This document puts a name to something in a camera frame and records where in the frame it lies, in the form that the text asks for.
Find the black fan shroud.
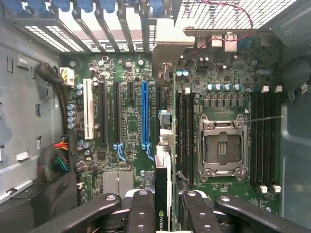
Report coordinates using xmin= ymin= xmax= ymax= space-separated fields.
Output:
xmin=0 ymin=167 xmax=80 ymax=233

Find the metal CPU socket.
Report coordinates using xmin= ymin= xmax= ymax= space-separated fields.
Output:
xmin=197 ymin=113 xmax=249 ymax=183

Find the long black expansion slot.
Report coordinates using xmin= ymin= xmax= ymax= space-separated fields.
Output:
xmin=113 ymin=82 xmax=127 ymax=163
xmin=99 ymin=81 xmax=108 ymax=145
xmin=156 ymin=84 xmax=163 ymax=110

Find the red black twisted wire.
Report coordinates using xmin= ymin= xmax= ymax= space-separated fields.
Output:
xmin=187 ymin=0 xmax=254 ymax=67

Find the white expansion slot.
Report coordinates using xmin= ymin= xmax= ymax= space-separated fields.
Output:
xmin=83 ymin=78 xmax=95 ymax=140

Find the black sleeved power cable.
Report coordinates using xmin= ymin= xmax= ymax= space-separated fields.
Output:
xmin=35 ymin=62 xmax=75 ymax=136

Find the coloured power wire bundle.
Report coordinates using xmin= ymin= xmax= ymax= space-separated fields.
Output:
xmin=36 ymin=135 xmax=71 ymax=186

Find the thin metal locking lever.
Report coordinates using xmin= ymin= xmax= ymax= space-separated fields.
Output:
xmin=242 ymin=116 xmax=284 ymax=124

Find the silver chipset heat sink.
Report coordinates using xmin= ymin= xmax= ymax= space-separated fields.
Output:
xmin=102 ymin=170 xmax=135 ymax=195

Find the green motherboard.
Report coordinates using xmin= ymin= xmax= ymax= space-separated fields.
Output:
xmin=60 ymin=36 xmax=286 ymax=220

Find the open black PC case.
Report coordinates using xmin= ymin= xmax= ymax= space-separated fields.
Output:
xmin=0 ymin=0 xmax=311 ymax=233

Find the black RAM slot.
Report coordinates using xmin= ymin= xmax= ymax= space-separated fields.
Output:
xmin=189 ymin=92 xmax=195 ymax=189
xmin=266 ymin=92 xmax=274 ymax=187
xmin=258 ymin=84 xmax=267 ymax=194
xmin=182 ymin=86 xmax=189 ymax=189
xmin=176 ymin=88 xmax=182 ymax=187
xmin=273 ymin=84 xmax=283 ymax=194
xmin=251 ymin=92 xmax=259 ymax=187

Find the blue expansion slot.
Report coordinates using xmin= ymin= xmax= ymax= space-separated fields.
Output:
xmin=140 ymin=81 xmax=155 ymax=161

